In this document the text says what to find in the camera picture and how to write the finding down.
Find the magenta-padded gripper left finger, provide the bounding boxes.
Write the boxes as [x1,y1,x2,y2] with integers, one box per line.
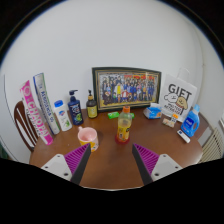
[40,142,93,186]

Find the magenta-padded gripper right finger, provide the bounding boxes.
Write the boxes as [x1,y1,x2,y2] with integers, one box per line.
[131,143,184,186]

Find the orange-capped juice bottle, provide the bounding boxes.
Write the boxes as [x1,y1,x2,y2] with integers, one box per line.
[115,105,134,144]

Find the pink and yellow mug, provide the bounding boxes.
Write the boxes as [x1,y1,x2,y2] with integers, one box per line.
[77,125,100,153]

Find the flat round red coaster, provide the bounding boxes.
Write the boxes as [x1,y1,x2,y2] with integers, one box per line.
[114,133,131,146]

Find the small flat card box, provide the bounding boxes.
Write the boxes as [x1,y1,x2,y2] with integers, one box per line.
[161,117,176,129]

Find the white remote control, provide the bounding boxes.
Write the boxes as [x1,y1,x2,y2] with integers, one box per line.
[176,128,192,145]

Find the white blue-capped shampoo bottle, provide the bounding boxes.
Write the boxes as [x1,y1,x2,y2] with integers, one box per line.
[52,99,74,133]

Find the blue tissue pack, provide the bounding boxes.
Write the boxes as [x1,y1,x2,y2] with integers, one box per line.
[142,102,163,120]

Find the dark blue pump bottle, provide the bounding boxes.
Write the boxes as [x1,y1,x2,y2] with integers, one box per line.
[67,88,85,127]

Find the small orange and white pack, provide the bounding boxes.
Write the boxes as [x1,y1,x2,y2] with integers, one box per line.
[170,112,180,124]

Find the amber pump bottle yellow label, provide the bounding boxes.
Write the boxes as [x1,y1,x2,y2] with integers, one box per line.
[85,88,99,120]

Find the blue detergent bottle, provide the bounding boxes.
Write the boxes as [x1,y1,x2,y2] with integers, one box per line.
[179,103,202,139]

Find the pink and white tube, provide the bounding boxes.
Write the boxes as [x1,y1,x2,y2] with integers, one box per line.
[18,79,55,146]

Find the white green and blue tube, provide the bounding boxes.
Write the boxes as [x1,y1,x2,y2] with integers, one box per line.
[32,72,62,136]

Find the dark wooden chair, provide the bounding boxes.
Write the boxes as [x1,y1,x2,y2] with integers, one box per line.
[13,100,40,153]

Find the white radiator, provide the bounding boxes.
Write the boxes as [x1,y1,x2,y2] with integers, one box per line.
[199,125,224,164]

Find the white paper gift bag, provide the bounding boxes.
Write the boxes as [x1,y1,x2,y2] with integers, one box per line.
[158,67,199,124]

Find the framed group photo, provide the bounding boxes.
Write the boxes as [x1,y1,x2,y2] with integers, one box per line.
[91,66,163,114]

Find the green crates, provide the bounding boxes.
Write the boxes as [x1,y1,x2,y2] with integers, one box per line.
[0,139,8,160]

